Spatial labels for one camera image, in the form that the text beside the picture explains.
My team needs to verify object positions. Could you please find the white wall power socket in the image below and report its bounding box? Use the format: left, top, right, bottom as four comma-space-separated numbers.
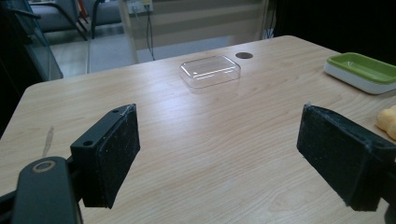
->
125, 0, 154, 15

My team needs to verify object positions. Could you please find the grey chair with black frame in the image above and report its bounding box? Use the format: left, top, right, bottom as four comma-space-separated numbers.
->
27, 0, 122, 41

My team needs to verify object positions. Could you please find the green and white soap dish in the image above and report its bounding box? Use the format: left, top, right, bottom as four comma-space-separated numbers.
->
323, 51, 396, 95

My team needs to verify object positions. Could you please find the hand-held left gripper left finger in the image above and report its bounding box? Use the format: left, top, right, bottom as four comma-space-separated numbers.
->
70, 103, 141, 210

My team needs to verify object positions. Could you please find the round table cable hole cover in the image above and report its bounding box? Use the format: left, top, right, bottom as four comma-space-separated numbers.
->
234, 51, 254, 60

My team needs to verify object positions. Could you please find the clear plastic container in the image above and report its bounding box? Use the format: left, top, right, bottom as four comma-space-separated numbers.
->
178, 55, 242, 90

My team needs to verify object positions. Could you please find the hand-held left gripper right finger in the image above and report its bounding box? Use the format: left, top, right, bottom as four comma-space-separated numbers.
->
296, 104, 396, 213

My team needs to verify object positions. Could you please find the yellow sponge piece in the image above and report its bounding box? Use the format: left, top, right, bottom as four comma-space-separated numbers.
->
375, 105, 396, 141

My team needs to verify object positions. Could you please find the black power cable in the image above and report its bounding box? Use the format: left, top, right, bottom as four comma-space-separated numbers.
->
145, 11, 156, 62

